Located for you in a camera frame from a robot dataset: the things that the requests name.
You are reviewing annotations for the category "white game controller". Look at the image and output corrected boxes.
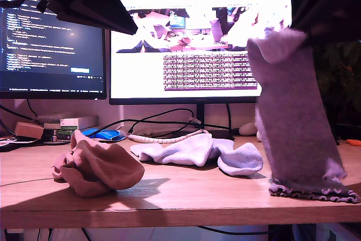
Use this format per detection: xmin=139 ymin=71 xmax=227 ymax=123
xmin=239 ymin=121 xmax=265 ymax=142

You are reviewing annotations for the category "bright white computer monitor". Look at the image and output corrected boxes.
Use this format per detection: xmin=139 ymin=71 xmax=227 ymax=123
xmin=108 ymin=0 xmax=294 ymax=106

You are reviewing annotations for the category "black cable under table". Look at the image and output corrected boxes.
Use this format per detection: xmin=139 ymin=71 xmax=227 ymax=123
xmin=197 ymin=225 xmax=270 ymax=236

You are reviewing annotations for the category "pink sock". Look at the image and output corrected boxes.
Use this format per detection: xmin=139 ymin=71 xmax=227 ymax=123
xmin=50 ymin=150 xmax=112 ymax=198
xmin=67 ymin=129 xmax=145 ymax=190

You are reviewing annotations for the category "black looped desk cable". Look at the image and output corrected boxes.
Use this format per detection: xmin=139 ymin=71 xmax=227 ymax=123
xmin=78 ymin=107 xmax=235 ymax=140

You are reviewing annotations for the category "grey frilly-cuff sock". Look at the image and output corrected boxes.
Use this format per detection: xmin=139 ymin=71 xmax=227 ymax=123
xmin=246 ymin=28 xmax=347 ymax=190
xmin=267 ymin=178 xmax=361 ymax=204

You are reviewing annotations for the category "black flat device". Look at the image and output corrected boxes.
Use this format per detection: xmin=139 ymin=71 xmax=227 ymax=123
xmin=0 ymin=136 xmax=43 ymax=152

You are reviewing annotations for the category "black monitor stand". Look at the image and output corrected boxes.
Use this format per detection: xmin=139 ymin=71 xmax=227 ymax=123
xmin=180 ymin=103 xmax=235 ymax=141

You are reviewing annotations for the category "black monitor cable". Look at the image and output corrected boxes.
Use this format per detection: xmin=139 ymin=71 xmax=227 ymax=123
xmin=225 ymin=102 xmax=234 ymax=132

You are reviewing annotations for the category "white spiral cable wrap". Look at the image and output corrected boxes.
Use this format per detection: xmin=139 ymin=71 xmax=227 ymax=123
xmin=127 ymin=128 xmax=211 ymax=144

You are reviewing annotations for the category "green printed small box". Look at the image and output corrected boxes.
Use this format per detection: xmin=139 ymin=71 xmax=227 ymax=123
xmin=42 ymin=129 xmax=72 ymax=142

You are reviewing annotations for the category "black thin wall cable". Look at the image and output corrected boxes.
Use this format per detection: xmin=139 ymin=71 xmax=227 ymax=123
xmin=0 ymin=99 xmax=38 ymax=137

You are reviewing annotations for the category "white box green label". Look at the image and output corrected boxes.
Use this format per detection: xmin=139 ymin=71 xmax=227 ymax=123
xmin=59 ymin=116 xmax=99 ymax=131

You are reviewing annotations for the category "small brown cardboard box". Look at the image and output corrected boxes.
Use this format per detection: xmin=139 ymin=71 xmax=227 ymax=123
xmin=14 ymin=121 xmax=45 ymax=140

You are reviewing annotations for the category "white sock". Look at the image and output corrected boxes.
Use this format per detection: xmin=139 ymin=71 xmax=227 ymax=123
xmin=130 ymin=132 xmax=235 ymax=167
xmin=216 ymin=141 xmax=265 ymax=176

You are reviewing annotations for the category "blue plastic packet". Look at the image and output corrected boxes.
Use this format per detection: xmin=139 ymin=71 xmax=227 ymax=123
xmin=80 ymin=128 xmax=126 ymax=142

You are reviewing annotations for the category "dark code computer monitor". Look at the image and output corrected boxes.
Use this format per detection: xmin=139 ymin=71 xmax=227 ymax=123
xmin=0 ymin=0 xmax=107 ymax=100

